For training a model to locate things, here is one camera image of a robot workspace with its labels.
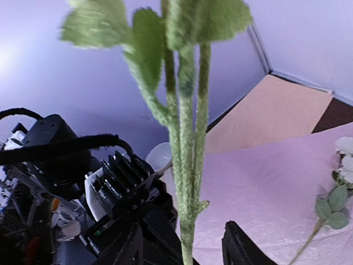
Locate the purple pink wrapping paper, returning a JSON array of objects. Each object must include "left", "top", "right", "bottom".
[{"left": 193, "top": 124, "right": 352, "bottom": 264}]

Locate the beige wrapping paper stack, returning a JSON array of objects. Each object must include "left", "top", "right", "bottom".
[{"left": 205, "top": 75, "right": 333, "bottom": 154}]

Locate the black sleeved cable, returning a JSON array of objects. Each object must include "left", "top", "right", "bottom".
[{"left": 0, "top": 107, "right": 132, "bottom": 166}]

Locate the pink rose stem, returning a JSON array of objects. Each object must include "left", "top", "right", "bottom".
[{"left": 61, "top": 1, "right": 253, "bottom": 264}]

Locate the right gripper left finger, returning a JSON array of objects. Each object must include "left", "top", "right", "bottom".
[{"left": 95, "top": 223, "right": 143, "bottom": 265}]

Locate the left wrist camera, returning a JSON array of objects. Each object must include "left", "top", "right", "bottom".
[{"left": 84, "top": 151, "right": 155, "bottom": 221}]

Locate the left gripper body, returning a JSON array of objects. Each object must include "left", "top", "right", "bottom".
[{"left": 1, "top": 114, "right": 177, "bottom": 264}]

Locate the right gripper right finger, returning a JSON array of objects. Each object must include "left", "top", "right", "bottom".
[{"left": 222, "top": 221, "right": 276, "bottom": 265}]

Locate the white rose stem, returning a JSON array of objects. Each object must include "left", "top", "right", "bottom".
[{"left": 290, "top": 136, "right": 352, "bottom": 264}]

